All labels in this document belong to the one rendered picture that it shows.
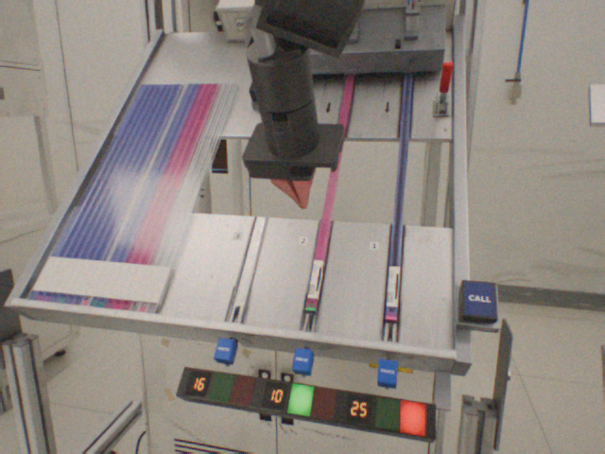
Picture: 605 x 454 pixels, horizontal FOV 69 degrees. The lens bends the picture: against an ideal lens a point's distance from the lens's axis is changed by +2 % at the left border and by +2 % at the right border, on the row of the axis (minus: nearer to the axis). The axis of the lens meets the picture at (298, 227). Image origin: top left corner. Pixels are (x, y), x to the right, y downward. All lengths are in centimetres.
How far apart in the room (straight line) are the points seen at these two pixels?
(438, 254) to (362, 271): 11
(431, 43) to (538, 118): 171
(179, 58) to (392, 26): 48
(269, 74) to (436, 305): 38
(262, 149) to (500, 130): 212
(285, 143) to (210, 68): 61
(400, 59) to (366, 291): 45
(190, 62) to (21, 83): 96
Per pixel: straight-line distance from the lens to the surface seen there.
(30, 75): 197
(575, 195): 265
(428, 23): 94
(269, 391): 62
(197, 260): 72
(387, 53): 88
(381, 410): 60
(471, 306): 59
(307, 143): 45
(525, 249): 266
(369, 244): 67
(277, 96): 42
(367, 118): 84
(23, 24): 199
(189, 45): 114
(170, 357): 113
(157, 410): 124
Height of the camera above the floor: 102
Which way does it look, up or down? 15 degrees down
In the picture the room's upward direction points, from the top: straight up
